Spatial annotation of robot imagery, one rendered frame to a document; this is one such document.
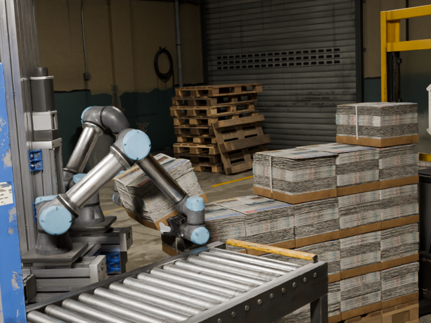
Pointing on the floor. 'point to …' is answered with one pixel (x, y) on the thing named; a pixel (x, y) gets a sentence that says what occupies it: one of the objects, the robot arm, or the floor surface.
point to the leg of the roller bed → (319, 310)
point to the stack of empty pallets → (214, 160)
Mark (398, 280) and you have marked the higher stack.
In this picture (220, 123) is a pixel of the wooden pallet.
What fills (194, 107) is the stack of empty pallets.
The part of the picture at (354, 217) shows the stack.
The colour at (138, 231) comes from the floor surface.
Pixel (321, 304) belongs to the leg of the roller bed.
